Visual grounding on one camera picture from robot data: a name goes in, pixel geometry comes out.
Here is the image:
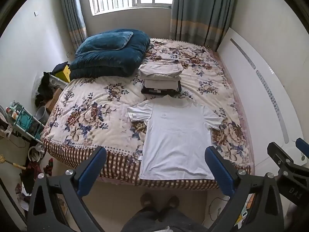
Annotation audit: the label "grey bucket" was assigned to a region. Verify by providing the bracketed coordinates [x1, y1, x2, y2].
[36, 106, 50, 124]

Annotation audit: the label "cream folded garment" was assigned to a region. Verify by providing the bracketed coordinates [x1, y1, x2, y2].
[141, 76, 182, 90]

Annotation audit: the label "brown slipper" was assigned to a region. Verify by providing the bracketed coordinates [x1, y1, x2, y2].
[166, 195, 180, 209]
[140, 193, 154, 208]

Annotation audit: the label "teal pillow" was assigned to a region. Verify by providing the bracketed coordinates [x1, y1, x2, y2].
[75, 31, 134, 55]

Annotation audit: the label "cardboard box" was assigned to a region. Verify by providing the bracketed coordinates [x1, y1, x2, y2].
[45, 88, 64, 113]

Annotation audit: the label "black clothing pile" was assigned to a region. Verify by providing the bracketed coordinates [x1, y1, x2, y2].
[35, 71, 59, 107]

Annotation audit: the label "black folded garment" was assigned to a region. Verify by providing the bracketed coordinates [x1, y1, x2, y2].
[141, 80, 183, 100]

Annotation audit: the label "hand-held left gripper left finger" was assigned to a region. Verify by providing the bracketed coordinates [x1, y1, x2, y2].
[25, 146, 108, 232]

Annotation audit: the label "floral bedspread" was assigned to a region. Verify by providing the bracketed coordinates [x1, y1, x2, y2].
[41, 38, 254, 191]

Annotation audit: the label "white t-shirt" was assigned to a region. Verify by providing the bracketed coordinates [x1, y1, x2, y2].
[127, 95, 224, 180]

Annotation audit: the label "person's grey trousers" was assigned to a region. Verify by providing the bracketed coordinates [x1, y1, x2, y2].
[123, 207, 206, 232]

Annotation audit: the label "teal curtain with beige band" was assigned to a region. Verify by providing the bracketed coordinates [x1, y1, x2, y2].
[169, 0, 238, 51]
[59, 0, 87, 51]

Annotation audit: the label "yellow-handled broom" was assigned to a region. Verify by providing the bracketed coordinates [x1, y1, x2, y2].
[0, 154, 27, 171]

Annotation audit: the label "thin floor cable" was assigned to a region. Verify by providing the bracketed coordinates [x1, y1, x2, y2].
[209, 196, 230, 221]

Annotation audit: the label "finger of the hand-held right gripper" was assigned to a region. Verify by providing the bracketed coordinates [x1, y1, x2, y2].
[267, 142, 309, 174]
[295, 138, 309, 161]

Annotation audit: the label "teal metal rack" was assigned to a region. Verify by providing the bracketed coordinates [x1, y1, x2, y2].
[7, 101, 45, 146]

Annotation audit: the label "white headboard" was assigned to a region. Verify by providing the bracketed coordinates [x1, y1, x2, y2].
[216, 27, 306, 174]

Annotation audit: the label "colourful floor clutter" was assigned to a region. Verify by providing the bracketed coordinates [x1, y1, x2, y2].
[235, 193, 257, 230]

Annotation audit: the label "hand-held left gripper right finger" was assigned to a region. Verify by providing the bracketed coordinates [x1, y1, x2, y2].
[204, 146, 284, 232]

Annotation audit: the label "yellow box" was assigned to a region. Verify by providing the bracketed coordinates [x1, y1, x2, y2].
[61, 66, 71, 83]

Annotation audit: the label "teal folded quilt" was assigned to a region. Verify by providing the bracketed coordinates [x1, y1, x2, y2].
[69, 29, 150, 80]

